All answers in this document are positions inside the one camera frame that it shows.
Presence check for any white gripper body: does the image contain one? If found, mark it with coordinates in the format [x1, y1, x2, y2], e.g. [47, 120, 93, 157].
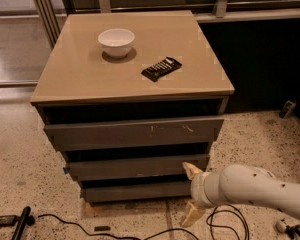
[191, 172, 211, 208]

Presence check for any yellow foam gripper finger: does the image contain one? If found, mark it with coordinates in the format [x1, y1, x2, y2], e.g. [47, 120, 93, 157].
[182, 162, 202, 180]
[180, 201, 205, 228]

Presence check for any grey bottom drawer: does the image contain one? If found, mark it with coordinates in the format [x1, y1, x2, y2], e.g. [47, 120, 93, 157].
[81, 181, 191, 203]

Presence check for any grey drawer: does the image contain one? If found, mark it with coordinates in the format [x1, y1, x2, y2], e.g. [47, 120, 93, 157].
[44, 117, 223, 151]
[81, 181, 191, 203]
[67, 154, 209, 181]

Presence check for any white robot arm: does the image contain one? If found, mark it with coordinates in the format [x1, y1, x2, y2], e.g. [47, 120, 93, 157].
[181, 162, 300, 227]

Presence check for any grey middle drawer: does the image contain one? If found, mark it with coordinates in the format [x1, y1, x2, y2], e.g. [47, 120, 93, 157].
[67, 154, 209, 181]

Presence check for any beige top drawer cabinet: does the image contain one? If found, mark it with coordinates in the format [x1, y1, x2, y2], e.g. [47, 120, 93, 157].
[31, 11, 234, 191]

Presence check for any grey top drawer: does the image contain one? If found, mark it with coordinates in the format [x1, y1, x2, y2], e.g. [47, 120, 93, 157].
[44, 117, 223, 151]

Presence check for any white power strip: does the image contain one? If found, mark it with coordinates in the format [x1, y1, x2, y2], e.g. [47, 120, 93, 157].
[276, 218, 300, 233]

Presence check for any small black floor block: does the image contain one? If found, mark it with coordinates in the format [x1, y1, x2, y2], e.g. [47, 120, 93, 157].
[94, 226, 111, 232]

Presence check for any black remote control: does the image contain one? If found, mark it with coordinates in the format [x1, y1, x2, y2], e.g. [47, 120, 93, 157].
[141, 57, 182, 82]

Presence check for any white ceramic bowl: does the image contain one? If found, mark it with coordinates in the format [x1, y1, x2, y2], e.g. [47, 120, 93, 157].
[97, 28, 135, 58]

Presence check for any black stick device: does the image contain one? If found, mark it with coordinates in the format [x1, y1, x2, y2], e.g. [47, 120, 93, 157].
[11, 206, 35, 240]

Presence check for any black power adapter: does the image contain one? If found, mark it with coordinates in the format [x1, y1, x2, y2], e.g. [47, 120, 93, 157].
[0, 215, 19, 227]

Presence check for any looped black cable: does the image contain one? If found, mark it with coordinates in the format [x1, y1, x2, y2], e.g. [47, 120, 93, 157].
[205, 203, 250, 240]

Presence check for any black floor cable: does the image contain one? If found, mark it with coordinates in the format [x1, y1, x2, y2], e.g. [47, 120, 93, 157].
[37, 213, 200, 240]

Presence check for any small grey wall device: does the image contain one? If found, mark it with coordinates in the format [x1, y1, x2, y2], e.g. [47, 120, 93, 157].
[279, 100, 296, 119]

